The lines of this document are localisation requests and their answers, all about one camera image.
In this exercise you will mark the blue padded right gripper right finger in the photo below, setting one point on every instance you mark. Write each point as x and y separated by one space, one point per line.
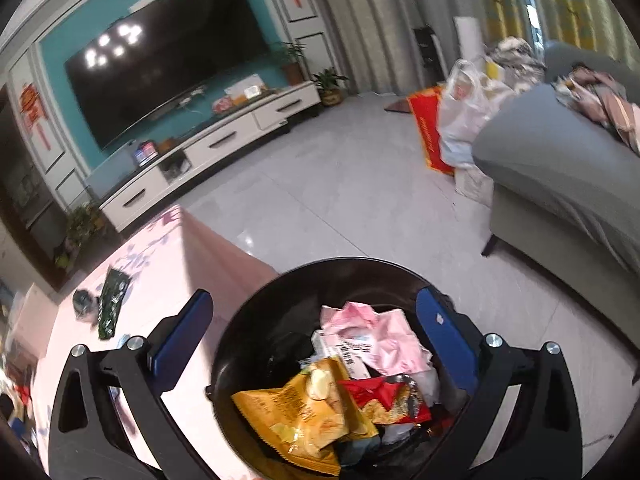
453 336

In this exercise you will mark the grey sofa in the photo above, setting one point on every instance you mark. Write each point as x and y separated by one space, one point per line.
566 191

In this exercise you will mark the potted plant on floor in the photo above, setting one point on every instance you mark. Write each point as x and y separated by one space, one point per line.
328 83

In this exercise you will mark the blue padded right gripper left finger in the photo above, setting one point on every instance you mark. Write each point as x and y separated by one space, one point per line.
174 339

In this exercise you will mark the white tv cabinet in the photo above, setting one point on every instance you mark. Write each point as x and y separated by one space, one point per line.
205 149

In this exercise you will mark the white plastic shopping bag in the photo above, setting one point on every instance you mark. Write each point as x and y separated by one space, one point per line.
469 100

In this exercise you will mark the pink floral table cloth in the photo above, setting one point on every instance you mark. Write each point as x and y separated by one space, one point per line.
167 260

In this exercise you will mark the green snack wrapper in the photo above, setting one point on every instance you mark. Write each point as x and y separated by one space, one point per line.
112 296

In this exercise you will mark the black round trash bin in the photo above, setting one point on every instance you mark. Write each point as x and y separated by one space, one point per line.
268 342

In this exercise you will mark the yellow snack bag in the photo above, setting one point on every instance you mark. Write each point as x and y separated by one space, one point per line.
311 422

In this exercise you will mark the large black television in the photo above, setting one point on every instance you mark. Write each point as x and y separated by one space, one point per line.
169 47

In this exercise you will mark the red snack bag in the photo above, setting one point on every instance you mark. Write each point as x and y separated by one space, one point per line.
388 401

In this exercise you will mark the red chinese knot decoration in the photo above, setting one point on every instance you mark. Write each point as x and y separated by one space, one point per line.
33 113

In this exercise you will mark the red gift bag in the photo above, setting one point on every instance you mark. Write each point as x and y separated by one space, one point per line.
424 106

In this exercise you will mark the large dark planter plants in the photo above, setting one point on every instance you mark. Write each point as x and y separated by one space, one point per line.
83 223

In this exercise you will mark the pink crumpled wrapper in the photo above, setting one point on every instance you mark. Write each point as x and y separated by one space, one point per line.
371 343

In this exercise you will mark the dark crumpled wrapper ball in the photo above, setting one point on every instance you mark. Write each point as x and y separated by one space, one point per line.
85 305

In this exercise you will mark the pile of clothes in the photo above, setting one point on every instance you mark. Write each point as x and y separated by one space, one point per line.
599 97

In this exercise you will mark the potted plant by cabinet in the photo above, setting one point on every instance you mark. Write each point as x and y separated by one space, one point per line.
290 58

